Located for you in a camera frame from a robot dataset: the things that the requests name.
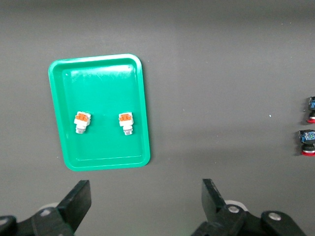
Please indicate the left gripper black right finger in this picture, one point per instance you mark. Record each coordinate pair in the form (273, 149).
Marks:
(212, 204)

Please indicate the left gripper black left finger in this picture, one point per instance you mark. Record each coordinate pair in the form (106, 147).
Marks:
(76, 204)

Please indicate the green pushbutton white orange body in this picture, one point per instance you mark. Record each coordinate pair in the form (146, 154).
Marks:
(126, 120)
(82, 120)

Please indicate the green plastic tray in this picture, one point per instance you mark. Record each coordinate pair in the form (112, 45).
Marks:
(105, 86)

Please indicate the red mushroom pushbutton switch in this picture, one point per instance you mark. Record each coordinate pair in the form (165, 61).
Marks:
(312, 108)
(308, 142)

